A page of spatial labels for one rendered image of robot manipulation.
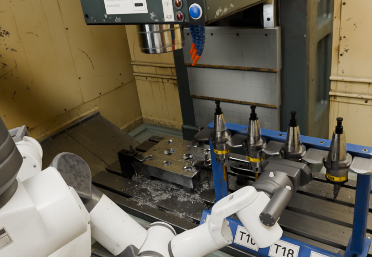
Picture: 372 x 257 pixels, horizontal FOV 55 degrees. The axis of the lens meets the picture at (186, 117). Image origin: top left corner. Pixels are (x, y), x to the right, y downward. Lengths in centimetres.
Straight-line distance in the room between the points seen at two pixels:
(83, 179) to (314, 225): 74
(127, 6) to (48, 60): 119
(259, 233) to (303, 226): 44
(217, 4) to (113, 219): 56
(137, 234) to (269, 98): 94
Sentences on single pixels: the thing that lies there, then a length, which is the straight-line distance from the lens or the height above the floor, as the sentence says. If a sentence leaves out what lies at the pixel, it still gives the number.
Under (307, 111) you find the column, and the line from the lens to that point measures 161.
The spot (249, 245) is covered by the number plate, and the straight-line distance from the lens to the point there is 113.
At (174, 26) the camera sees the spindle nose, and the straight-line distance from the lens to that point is 117.
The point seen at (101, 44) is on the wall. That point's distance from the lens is 239.
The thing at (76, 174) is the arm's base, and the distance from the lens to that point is 84.
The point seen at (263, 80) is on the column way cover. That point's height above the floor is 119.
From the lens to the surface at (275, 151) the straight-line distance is 98.
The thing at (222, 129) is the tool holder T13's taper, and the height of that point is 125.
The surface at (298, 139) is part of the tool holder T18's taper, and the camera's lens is 95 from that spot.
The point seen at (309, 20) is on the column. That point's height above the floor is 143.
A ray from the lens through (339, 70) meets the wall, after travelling 189.
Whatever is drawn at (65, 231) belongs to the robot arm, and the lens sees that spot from 31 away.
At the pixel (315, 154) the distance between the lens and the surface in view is 97.
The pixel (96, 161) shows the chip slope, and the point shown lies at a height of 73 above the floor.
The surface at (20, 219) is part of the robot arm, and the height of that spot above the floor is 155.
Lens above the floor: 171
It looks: 24 degrees down
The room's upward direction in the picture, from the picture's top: 8 degrees counter-clockwise
